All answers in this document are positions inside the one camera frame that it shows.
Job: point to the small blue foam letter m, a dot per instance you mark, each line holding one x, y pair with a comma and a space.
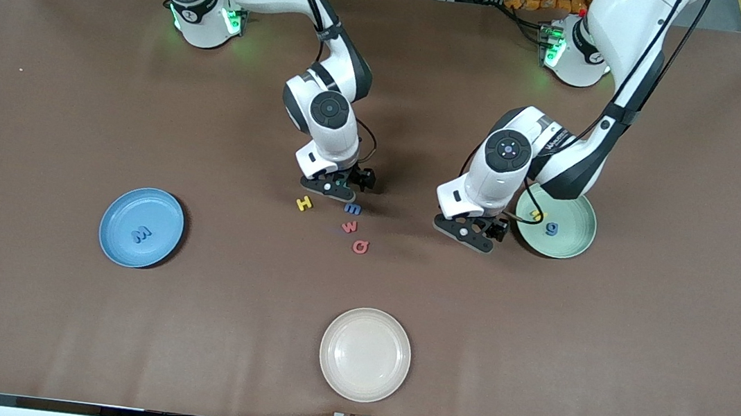
352, 209

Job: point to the yellow foam letter n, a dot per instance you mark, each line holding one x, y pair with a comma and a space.
537, 216

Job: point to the red foam letter Q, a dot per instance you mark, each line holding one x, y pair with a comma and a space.
354, 247

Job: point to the blue foam letter g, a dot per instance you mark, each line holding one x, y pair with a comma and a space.
547, 229

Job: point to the red foam letter W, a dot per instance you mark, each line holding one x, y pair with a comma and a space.
349, 228

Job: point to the blue foam capital letter M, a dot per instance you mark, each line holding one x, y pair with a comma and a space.
145, 237

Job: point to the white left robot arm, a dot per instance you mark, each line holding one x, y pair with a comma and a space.
621, 27

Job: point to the green plate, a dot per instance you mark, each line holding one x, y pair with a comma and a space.
569, 243

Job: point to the cream plate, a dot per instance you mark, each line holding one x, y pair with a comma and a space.
364, 354

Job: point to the blue plate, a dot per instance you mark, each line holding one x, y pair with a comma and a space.
133, 209

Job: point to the yellow foam letter H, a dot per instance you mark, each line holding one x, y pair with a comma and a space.
304, 203

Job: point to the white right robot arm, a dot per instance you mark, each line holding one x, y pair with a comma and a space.
336, 141

